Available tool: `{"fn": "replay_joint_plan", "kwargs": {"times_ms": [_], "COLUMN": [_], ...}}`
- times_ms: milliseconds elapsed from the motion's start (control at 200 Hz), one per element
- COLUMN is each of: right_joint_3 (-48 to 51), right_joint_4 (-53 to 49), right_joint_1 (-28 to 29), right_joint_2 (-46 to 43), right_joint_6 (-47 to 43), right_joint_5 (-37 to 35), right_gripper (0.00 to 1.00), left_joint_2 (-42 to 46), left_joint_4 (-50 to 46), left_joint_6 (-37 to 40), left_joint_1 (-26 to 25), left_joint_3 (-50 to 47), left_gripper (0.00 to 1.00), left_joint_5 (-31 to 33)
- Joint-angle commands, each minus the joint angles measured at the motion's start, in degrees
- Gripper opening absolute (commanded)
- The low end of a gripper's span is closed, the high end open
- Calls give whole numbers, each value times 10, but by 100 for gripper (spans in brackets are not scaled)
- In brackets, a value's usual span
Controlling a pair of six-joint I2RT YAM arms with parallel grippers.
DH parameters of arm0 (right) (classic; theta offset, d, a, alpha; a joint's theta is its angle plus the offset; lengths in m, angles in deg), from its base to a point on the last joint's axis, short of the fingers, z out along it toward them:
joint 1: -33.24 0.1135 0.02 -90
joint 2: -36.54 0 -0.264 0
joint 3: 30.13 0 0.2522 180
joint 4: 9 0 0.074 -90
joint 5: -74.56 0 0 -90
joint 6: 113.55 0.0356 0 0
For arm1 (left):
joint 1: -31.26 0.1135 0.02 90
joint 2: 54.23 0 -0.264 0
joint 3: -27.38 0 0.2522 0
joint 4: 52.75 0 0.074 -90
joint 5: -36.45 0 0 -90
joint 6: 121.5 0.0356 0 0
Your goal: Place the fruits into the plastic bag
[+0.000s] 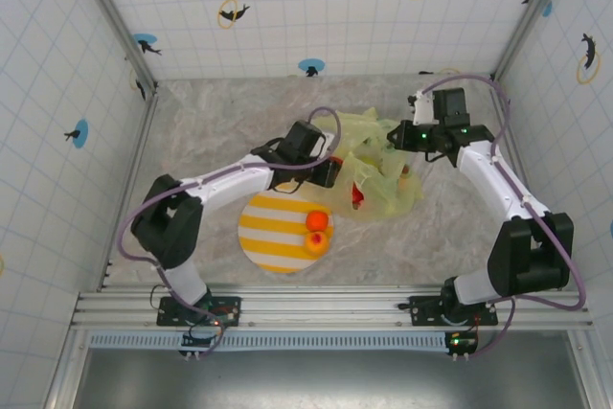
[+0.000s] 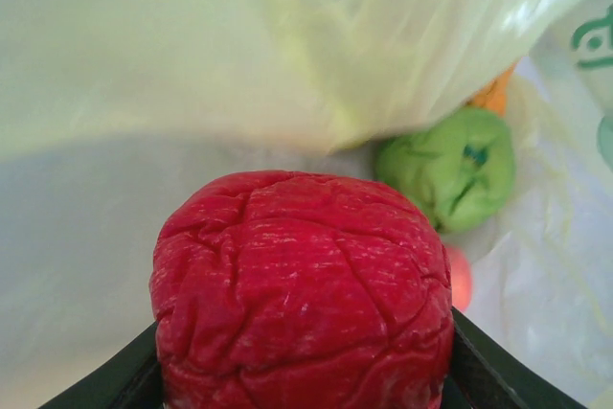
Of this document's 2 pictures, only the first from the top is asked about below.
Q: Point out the yellow avocado print plastic bag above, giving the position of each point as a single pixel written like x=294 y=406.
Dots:
x=383 y=179

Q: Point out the whole red apple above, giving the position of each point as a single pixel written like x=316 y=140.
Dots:
x=357 y=193

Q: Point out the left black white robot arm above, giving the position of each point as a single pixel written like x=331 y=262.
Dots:
x=225 y=184

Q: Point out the right aluminium table edge bar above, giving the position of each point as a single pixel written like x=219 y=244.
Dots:
x=510 y=141

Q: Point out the aluminium table edge bar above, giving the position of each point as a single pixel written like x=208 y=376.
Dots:
x=510 y=141
x=141 y=141

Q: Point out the red orange tangerine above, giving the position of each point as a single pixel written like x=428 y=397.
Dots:
x=317 y=221

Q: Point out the yellow white striped plate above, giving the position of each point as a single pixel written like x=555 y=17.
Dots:
x=273 y=232

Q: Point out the yellow red peach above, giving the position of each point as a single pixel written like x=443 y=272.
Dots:
x=316 y=242

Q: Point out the left aluminium table edge bar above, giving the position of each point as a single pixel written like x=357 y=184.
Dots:
x=141 y=141

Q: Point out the right small circuit board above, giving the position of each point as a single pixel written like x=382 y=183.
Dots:
x=460 y=343

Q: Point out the small circuit board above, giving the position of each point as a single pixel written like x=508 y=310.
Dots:
x=196 y=341
x=460 y=343

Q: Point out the left small circuit board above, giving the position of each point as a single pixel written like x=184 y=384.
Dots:
x=196 y=341

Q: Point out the grey metal panel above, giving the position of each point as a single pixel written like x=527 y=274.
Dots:
x=335 y=380

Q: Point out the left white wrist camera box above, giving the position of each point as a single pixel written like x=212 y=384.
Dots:
x=328 y=139

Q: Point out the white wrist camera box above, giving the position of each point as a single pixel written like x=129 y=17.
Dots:
x=328 y=139
x=422 y=107

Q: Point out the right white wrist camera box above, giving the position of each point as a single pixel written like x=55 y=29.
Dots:
x=422 y=107

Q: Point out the right aluminium corner post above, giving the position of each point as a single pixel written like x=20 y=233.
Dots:
x=531 y=11

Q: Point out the aluminium corner post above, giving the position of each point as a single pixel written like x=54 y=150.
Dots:
x=531 y=11
x=115 y=16

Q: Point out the aluminium mounting rail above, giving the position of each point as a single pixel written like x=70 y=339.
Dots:
x=325 y=306

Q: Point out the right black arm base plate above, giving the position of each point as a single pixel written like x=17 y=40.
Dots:
x=424 y=308

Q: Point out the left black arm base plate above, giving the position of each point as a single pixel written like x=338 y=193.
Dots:
x=230 y=308

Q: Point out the left aluminium corner post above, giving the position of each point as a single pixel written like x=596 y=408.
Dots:
x=115 y=16

